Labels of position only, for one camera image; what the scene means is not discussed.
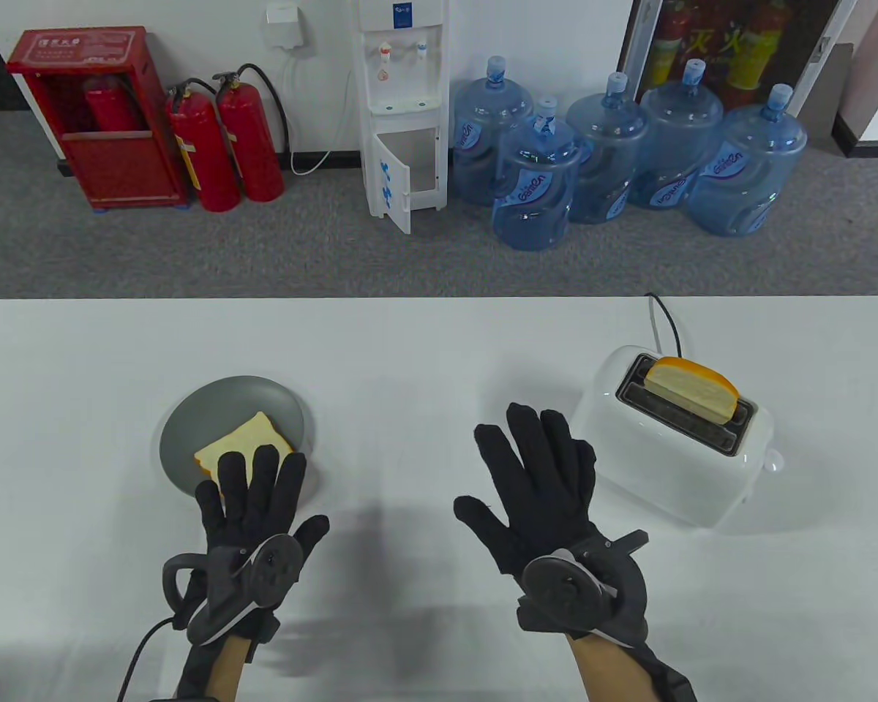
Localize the white wall box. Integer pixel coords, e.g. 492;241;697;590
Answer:
266;2;304;50

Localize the person's left forearm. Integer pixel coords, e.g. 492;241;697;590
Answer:
176;633;253;702

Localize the toast slice with orange crust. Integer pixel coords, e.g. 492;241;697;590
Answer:
644;357;741;425
194;411;295;498

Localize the white water dispenser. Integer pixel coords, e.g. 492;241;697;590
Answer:
356;0;451;235

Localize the red fire extinguisher cabinet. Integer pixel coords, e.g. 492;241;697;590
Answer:
6;26;191;213

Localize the black right hand controller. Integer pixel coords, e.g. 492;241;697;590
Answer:
516;530;650;648

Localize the black left glove cable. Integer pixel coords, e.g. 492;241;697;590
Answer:
117;618;191;702

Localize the black hand controller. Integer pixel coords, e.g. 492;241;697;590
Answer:
162;534;301;646
516;530;650;648

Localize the grey round plate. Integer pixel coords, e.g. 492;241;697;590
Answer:
160;376;307;505

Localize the person's left hand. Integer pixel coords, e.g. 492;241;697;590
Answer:
194;445;330;644

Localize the red extinguisher inside cabinet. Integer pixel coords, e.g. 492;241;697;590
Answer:
82;73;143;134

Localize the white power cable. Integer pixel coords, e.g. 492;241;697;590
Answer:
284;48;356;176

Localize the grey leaning panel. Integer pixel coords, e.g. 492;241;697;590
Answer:
805;42;855;140

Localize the white toaster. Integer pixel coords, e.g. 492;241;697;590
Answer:
565;345;784;531

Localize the black left hand controller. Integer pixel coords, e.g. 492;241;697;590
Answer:
162;534;301;646

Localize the black right wrist box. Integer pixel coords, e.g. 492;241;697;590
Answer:
658;669;699;702

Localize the person's right hand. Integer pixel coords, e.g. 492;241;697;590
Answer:
454;402;648;637

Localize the red fire extinguisher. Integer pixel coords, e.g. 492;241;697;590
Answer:
165;79;242;213
212;64;290;203

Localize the person's right forearm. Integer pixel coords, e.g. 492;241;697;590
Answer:
567;633;696;702

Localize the glass door fire cabinet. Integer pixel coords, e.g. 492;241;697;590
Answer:
618;0;846;110

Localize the blue water jug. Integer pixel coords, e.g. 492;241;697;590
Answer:
629;58;725;211
567;72;648;225
492;97;582;252
688;84;808;238
451;57;535;207

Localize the black toaster power cable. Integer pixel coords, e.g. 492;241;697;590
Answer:
644;292;685;363

